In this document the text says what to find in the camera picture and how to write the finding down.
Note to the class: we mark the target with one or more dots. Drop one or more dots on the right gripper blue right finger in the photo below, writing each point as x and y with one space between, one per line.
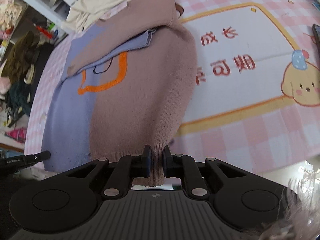
186 168

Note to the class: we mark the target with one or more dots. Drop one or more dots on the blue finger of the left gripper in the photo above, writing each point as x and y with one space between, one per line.
36 158

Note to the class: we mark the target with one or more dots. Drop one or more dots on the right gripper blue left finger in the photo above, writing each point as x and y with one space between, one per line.
123 172

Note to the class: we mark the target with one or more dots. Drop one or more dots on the purple and mauve sweater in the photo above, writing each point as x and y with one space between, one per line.
126 84

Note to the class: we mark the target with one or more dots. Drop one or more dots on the dark green garment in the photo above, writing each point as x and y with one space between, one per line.
17 102

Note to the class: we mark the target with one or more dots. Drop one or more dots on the pink checkered cartoon desk mat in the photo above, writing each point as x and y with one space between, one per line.
256 98

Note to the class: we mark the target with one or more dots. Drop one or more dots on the olive brown garment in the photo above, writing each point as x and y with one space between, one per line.
21 56

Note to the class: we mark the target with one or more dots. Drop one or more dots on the red tassel ornament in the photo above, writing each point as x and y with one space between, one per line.
45 32

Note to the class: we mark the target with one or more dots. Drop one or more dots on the cream printed garment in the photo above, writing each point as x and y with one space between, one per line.
83 13

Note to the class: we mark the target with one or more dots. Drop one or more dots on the smartphone at mat edge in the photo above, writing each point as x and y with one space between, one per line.
316 33

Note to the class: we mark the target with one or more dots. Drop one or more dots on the white bookshelf frame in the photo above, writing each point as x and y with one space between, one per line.
37 5

